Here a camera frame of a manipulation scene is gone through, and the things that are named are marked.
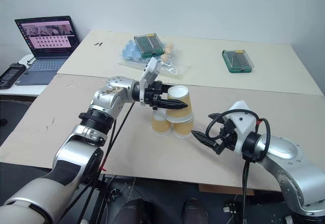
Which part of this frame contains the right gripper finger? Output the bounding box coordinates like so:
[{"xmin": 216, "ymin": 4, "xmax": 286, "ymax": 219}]
[
  {"xmin": 190, "ymin": 130, "xmax": 221, "ymax": 149},
  {"xmin": 208, "ymin": 112, "xmax": 225, "ymax": 123}
]

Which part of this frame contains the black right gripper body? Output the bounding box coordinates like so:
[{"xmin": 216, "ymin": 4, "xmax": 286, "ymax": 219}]
[{"xmin": 213, "ymin": 119, "xmax": 237, "ymax": 155}]

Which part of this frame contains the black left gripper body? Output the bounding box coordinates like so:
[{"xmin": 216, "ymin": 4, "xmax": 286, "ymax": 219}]
[{"xmin": 145, "ymin": 80, "xmax": 169, "ymax": 111}]

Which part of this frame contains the brown paper cup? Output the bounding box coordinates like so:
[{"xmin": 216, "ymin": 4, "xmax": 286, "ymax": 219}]
[
  {"xmin": 166, "ymin": 86, "xmax": 194, "ymax": 123},
  {"xmin": 151, "ymin": 109, "xmax": 172, "ymax": 137},
  {"xmin": 170, "ymin": 118, "xmax": 194, "ymax": 139}
]

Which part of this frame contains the clear plastic packaging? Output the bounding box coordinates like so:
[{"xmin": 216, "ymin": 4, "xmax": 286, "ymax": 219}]
[{"xmin": 117, "ymin": 41, "xmax": 192, "ymax": 78}]

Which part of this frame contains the green screwdriver bit box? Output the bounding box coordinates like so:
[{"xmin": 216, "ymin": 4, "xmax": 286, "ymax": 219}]
[
  {"xmin": 221, "ymin": 49, "xmax": 255, "ymax": 74},
  {"xmin": 134, "ymin": 33, "xmax": 166, "ymax": 59}
]

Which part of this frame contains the blue egg tray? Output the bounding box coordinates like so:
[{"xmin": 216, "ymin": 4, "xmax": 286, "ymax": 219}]
[{"xmin": 121, "ymin": 40, "xmax": 149, "ymax": 62}]

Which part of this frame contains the white floor plug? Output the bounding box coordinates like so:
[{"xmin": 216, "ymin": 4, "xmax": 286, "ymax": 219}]
[{"xmin": 222, "ymin": 203, "xmax": 237, "ymax": 214}]

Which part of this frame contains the dark rounded shape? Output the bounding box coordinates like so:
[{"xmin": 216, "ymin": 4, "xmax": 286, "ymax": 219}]
[
  {"xmin": 118, "ymin": 198, "xmax": 153, "ymax": 224},
  {"xmin": 182, "ymin": 197, "xmax": 209, "ymax": 224}
]

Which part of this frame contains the grey open laptop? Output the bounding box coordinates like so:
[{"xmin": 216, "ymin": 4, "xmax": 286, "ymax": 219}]
[{"xmin": 14, "ymin": 15, "xmax": 81, "ymax": 86}]

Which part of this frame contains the white side table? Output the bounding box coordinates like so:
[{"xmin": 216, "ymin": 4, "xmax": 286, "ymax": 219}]
[{"xmin": 0, "ymin": 53, "xmax": 63, "ymax": 98}]

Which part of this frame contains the black handheld device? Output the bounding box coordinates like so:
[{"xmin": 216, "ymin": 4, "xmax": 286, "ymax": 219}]
[{"xmin": 0, "ymin": 62, "xmax": 27, "ymax": 90}]

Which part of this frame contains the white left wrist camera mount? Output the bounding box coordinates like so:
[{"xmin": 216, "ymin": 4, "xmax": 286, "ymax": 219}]
[{"xmin": 139, "ymin": 57, "xmax": 162, "ymax": 107}]

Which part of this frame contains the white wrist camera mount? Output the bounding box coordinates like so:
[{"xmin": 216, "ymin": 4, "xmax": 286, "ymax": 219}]
[
  {"xmin": 223, "ymin": 101, "xmax": 258, "ymax": 155},
  {"xmin": 139, "ymin": 57, "xmax": 162, "ymax": 107}
]

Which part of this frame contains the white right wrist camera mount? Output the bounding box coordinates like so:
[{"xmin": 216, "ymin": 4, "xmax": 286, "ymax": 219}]
[{"xmin": 223, "ymin": 101, "xmax": 258, "ymax": 155}]

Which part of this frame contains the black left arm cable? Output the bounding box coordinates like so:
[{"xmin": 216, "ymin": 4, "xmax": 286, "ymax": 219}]
[{"xmin": 62, "ymin": 102, "xmax": 135, "ymax": 224}]

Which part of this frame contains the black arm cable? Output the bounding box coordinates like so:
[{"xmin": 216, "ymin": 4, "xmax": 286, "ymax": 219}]
[
  {"xmin": 62, "ymin": 102, "xmax": 135, "ymax": 224},
  {"xmin": 205, "ymin": 109, "xmax": 272, "ymax": 224}
]

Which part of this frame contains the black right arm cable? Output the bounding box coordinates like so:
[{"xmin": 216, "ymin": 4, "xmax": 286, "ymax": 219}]
[{"xmin": 205, "ymin": 109, "xmax": 272, "ymax": 224}]

